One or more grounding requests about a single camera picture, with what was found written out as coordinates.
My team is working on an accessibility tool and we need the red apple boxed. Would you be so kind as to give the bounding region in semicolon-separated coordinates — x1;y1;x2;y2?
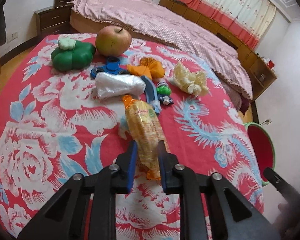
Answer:
95;25;132;57

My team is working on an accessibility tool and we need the small green toy figure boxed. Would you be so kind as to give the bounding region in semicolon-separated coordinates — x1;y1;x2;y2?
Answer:
156;81;174;105

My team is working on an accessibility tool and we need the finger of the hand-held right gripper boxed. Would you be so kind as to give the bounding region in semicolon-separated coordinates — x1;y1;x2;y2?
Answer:
263;167;300;205

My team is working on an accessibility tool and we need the red floral tablecloth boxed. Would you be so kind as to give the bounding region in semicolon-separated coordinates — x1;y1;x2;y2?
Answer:
0;33;265;240

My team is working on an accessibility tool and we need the red bin with green rim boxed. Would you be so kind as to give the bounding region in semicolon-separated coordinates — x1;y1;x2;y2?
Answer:
244;122;276;187

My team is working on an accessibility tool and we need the long wooden window cabinet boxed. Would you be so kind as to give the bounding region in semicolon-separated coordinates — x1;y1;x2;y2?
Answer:
159;0;258;68

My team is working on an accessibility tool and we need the clear white plastic bag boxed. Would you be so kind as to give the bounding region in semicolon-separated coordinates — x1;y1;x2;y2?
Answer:
94;71;146;101

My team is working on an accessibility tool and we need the pink bedspread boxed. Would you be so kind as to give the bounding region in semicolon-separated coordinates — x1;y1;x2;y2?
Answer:
70;0;254;100

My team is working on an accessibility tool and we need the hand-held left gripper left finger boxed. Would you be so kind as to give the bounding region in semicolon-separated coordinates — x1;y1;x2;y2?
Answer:
17;140;138;240

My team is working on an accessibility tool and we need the dark wooden nightstand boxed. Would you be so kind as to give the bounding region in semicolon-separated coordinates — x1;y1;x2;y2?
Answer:
34;4;74;38

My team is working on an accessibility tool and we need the brown bed sheet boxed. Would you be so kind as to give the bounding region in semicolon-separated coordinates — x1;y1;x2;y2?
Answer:
215;72;253;114

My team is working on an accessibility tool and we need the wooden corner shelf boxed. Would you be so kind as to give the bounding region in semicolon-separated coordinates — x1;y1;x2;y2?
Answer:
249;52;278;100

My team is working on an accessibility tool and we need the pale yellow wrapper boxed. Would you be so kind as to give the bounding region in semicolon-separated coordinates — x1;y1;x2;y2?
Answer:
170;62;207;97

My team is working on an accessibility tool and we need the blue plastic tool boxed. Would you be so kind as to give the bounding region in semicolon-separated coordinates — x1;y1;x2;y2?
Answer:
140;75;162;117

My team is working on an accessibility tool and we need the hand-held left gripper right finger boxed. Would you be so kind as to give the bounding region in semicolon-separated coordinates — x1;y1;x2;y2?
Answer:
157;140;282;240

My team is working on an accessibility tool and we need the yellow snack packet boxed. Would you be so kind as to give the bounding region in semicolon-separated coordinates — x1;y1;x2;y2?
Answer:
122;94;169;180

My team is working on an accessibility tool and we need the blue fidget spinner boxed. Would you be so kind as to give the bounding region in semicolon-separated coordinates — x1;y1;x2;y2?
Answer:
90;57;130;79

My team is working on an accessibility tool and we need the green clover-shaped toy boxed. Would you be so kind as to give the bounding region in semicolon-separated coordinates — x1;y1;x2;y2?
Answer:
52;39;96;72

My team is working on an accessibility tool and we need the orange plastic bag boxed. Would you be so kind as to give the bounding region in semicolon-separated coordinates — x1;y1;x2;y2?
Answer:
127;57;165;78

